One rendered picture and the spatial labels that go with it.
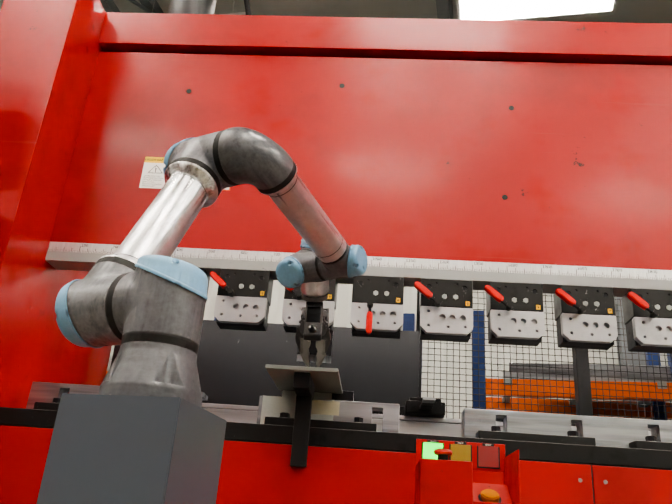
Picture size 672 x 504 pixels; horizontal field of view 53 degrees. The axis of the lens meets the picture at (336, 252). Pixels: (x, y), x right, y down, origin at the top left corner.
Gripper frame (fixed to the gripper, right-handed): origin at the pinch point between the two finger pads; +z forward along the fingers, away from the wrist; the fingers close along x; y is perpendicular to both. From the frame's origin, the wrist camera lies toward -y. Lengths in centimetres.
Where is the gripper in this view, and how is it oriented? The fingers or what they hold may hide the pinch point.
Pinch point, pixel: (312, 364)
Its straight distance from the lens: 186.9
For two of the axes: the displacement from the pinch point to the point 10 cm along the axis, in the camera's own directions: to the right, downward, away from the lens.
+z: -0.2, 9.6, 2.9
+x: -10.0, -0.4, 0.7
